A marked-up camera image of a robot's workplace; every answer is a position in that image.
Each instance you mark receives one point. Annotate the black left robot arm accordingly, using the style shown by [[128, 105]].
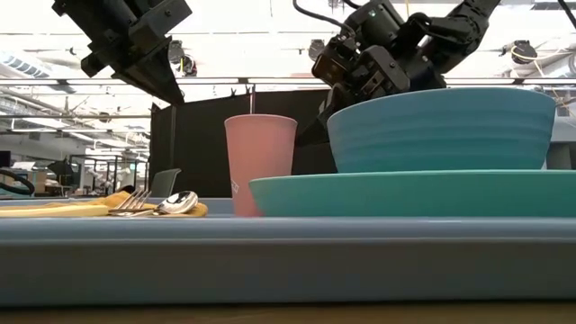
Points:
[[85, 18]]

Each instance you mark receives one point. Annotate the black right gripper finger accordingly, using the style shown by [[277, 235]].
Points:
[[321, 126]]

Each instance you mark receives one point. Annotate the blue ribbed bowl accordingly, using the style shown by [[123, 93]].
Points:
[[441, 130]]

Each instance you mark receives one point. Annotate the pink plastic cup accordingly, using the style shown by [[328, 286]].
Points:
[[258, 157]]

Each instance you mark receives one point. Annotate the blue plastic tray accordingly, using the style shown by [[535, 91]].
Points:
[[288, 270]]

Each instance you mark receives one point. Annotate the silver spoon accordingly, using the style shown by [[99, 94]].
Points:
[[177, 202]]

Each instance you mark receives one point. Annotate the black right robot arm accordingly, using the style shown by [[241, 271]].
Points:
[[459, 27]]

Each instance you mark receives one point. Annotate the black partition panel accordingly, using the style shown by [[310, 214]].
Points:
[[202, 148]]

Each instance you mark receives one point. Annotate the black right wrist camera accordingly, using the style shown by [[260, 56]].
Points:
[[333, 65]]

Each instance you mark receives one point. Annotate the grey blue office chair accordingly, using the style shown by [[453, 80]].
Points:
[[164, 182]]

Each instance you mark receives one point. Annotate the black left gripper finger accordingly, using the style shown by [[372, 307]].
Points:
[[135, 78], [166, 76]]

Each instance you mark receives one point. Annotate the green plastic plate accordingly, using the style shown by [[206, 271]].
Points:
[[405, 193]]

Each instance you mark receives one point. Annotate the yellow cloth napkin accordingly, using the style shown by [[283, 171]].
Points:
[[54, 209]]

